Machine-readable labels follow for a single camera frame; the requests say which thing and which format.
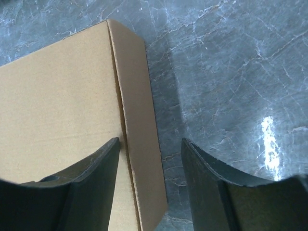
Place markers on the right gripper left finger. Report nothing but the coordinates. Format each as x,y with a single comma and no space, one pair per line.
77,198

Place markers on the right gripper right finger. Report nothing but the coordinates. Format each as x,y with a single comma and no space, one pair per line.
223,198

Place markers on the brown cardboard box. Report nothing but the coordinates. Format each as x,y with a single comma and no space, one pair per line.
63,102

